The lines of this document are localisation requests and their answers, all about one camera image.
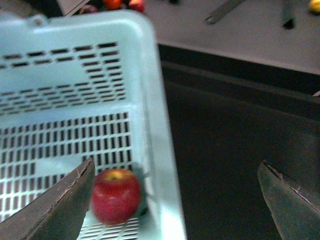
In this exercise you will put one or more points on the black display tray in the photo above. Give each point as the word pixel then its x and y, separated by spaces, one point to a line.
pixel 223 128
pixel 250 42

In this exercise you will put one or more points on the yellow lemon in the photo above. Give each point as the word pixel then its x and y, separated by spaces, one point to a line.
pixel 314 6

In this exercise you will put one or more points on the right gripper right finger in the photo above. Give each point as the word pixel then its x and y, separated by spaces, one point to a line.
pixel 295 208

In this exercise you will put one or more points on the orange fruit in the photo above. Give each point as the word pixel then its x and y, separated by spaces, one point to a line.
pixel 111 5

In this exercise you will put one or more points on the black flat divider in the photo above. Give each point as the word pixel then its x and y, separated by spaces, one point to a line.
pixel 219 13

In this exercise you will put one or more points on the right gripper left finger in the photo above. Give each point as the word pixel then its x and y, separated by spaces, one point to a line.
pixel 58 213

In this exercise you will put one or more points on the black display tray front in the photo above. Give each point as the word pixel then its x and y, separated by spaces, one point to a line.
pixel 223 128

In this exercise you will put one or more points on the teal plastic shopping basket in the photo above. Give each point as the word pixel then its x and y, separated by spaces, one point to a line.
pixel 85 87

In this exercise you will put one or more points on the black display tray back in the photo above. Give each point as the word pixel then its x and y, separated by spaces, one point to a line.
pixel 250 42

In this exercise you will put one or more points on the black triangular divider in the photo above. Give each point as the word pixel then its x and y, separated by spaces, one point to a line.
pixel 287 15

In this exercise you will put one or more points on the red apple yellow top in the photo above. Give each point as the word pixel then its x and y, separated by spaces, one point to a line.
pixel 116 196

